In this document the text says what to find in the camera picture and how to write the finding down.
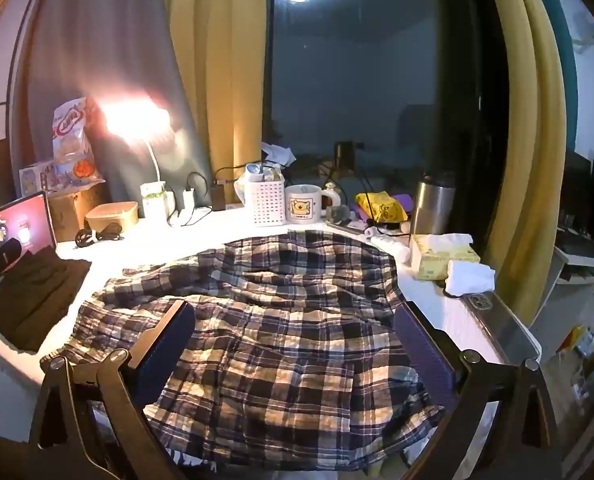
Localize yellow plastic bag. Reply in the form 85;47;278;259
354;191;408;223

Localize tablet with red screen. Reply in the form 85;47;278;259
0;191;58;256

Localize steel thermos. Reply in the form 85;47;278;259
409;175;458;236

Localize plaid pants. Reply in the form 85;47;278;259
39;230;445;471

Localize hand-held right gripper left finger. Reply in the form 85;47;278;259
29;299;198;480

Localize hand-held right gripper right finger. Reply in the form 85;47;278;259
394;300;563;480

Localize coiled black cable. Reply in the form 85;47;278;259
74;222;125;248

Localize brown plastic food container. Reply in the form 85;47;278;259
84;201;140;233

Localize printed paper box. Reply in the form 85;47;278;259
19;160;60;196

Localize brown cardboard box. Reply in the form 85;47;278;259
47;182;110;243

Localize white textured tablecloth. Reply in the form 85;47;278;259
0;205;508;480

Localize white paper roll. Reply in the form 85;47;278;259
364;225;413;261

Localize white desk lamp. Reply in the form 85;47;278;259
97;97;178;218

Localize tissue pack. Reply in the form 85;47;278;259
409;232;480;281

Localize crumpled white tissue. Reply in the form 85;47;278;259
444;260;496;297

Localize white perforated basket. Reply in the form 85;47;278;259
244;180;285;226

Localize white power strip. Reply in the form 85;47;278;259
167;205;215;226

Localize snack bag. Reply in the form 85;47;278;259
52;97;102;183

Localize milk carton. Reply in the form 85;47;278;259
141;182;167;218

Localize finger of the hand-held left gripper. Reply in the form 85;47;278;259
0;237;24;277

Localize black folded cloth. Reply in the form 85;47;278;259
0;250;92;353

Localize white cartoon mug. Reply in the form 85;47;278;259
284;185;338;223

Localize yellow curtain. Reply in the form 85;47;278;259
482;0;568;326
162;0;268;206

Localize crumpled paper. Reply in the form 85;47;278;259
262;142;296;166

